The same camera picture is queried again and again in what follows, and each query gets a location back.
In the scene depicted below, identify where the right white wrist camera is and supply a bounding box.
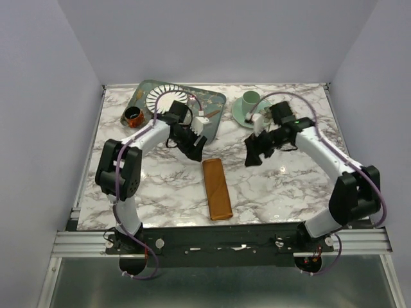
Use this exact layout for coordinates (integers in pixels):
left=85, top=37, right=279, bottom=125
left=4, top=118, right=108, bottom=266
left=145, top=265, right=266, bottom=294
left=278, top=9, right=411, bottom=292
left=251, top=114, right=269, bottom=137

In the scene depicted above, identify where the aluminium frame rail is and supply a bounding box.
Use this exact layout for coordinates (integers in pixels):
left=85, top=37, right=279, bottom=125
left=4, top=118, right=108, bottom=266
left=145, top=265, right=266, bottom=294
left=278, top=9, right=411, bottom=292
left=51, top=228, right=392, bottom=258

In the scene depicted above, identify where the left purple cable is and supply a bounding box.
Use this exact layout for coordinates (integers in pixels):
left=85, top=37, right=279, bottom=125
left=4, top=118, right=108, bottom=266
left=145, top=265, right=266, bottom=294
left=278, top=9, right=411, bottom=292
left=112, top=91, right=206, bottom=280

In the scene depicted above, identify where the mint green cup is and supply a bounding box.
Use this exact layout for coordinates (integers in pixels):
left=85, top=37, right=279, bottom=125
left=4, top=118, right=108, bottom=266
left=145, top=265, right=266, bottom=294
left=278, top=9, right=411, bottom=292
left=241, top=90, right=260, bottom=115

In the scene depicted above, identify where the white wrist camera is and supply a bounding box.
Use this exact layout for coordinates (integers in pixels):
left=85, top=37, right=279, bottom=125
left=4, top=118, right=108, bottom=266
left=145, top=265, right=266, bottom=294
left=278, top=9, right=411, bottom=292
left=251, top=114, right=269, bottom=137
left=191, top=116, right=210, bottom=135

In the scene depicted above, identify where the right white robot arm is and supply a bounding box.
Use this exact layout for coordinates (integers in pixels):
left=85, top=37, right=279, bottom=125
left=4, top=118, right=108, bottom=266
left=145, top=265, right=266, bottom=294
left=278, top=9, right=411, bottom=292
left=245, top=101, right=381, bottom=252

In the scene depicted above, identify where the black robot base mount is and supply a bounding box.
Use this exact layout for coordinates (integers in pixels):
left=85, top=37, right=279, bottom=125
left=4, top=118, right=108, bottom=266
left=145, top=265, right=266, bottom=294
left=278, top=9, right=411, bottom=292
left=105, top=223, right=334, bottom=268

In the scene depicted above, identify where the teal floral serving tray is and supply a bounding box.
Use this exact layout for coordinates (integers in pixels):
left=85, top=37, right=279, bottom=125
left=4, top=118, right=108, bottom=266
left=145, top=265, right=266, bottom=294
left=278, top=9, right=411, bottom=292
left=126, top=80, right=227, bottom=144

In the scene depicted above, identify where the white black striped plate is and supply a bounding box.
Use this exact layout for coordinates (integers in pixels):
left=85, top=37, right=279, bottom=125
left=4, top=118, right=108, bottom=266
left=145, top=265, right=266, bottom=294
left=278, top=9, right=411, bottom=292
left=145, top=84, right=188, bottom=114

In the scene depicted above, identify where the gold spoon with flower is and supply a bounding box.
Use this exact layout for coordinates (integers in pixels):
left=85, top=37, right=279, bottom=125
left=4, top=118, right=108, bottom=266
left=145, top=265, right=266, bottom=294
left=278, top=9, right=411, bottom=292
left=259, top=107, right=272, bottom=123

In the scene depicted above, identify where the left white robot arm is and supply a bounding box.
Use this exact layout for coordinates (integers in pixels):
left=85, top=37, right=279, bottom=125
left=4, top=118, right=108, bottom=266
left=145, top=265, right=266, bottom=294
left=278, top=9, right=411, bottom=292
left=95, top=101, right=209, bottom=253

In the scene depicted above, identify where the mint green saucer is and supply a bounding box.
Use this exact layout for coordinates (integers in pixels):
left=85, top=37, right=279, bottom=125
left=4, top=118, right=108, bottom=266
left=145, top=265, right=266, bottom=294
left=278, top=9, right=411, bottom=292
left=232, top=97, right=271, bottom=129

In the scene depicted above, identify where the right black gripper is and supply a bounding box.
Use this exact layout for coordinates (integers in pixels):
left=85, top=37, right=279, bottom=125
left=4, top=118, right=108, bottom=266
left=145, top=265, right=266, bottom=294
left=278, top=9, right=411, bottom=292
left=242, top=126, right=286, bottom=169

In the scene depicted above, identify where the orange-brown cloth napkin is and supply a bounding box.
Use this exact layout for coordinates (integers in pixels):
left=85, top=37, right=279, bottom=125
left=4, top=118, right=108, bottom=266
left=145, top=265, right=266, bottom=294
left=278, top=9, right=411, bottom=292
left=202, top=158, right=233, bottom=221

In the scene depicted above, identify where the copper black mug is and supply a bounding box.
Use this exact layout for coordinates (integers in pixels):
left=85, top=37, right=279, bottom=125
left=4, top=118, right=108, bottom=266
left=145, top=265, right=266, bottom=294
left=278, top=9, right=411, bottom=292
left=121, top=106, right=144, bottom=128

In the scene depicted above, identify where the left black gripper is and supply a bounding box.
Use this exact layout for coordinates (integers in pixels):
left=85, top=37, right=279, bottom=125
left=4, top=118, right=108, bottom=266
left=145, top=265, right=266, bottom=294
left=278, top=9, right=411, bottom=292
left=170, top=123, right=207, bottom=162

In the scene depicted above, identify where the copper table knife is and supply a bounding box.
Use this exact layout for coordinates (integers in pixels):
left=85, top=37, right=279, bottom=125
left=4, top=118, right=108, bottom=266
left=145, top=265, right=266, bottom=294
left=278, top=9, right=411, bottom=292
left=206, top=110, right=220, bottom=118

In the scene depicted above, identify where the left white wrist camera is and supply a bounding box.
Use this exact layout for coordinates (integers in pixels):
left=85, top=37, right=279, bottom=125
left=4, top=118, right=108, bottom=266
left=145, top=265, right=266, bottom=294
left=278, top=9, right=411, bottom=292
left=191, top=116, right=210, bottom=135

